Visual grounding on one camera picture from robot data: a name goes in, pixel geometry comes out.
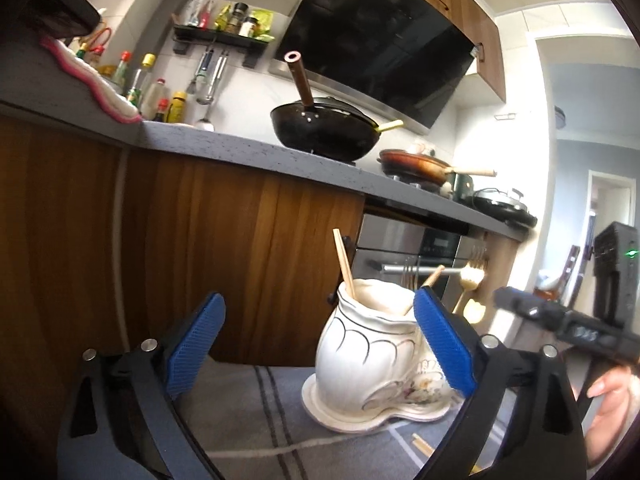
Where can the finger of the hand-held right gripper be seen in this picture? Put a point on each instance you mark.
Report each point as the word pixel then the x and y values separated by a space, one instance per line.
pixel 525 307

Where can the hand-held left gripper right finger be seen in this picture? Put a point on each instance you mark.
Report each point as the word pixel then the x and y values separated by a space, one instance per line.
pixel 442 340

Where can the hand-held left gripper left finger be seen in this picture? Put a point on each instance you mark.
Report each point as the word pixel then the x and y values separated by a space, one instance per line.
pixel 195 345

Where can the gold fork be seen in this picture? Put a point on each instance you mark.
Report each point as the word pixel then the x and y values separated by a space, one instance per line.
pixel 470 277

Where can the stainless steel fork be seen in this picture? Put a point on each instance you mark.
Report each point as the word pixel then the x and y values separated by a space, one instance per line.
pixel 410 275

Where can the white floral ceramic utensil holder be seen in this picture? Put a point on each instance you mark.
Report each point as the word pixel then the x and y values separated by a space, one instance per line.
pixel 360 360

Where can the person's right hand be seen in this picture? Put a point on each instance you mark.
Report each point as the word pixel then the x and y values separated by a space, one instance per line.
pixel 617 410

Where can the narrow wooden lower cabinet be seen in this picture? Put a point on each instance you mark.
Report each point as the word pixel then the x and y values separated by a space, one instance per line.
pixel 502 270

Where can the grey striped cloth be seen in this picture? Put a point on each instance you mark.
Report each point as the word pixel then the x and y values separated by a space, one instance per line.
pixel 260 410

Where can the black lidded pan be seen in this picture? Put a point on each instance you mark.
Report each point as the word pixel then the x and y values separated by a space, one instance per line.
pixel 505 207

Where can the stainless steel oven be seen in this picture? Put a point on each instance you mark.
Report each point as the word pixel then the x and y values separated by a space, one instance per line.
pixel 400 245

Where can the brown frying pan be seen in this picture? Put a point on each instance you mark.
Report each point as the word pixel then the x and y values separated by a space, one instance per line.
pixel 415 165

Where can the grey kitchen countertop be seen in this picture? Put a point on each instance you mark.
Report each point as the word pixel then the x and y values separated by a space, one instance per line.
pixel 225 147

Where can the yellow spatula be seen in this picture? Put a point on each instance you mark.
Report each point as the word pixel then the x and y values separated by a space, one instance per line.
pixel 390 126

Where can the small red cap bottle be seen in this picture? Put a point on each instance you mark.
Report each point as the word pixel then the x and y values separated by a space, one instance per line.
pixel 160 112

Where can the white plastic bottle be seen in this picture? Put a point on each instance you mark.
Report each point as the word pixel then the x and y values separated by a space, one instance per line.
pixel 154 99

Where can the hanging metal ladle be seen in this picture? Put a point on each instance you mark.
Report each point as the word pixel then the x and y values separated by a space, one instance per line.
pixel 212 90

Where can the yellow cap green bottle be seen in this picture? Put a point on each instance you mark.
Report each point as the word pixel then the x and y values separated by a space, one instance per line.
pixel 140 82

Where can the pink white cloth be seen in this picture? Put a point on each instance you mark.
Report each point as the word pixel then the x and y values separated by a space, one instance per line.
pixel 100 90

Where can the red cap sauce bottle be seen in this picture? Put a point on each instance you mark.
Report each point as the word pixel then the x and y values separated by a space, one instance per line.
pixel 121 71

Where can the black range hood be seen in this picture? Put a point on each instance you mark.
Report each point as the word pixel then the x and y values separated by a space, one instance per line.
pixel 380 35

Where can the white label spice jar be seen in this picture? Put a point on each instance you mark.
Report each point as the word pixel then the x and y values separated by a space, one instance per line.
pixel 248 27

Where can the dark lid spice jar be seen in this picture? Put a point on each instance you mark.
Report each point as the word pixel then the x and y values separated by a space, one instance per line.
pixel 236 19

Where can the yellow green seasoning packet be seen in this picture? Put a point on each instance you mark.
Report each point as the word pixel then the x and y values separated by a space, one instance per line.
pixel 223 17

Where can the dark tray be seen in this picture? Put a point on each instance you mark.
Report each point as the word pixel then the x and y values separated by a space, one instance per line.
pixel 60 10

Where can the black wall spice rack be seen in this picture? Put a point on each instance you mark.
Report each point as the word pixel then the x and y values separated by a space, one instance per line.
pixel 220 37

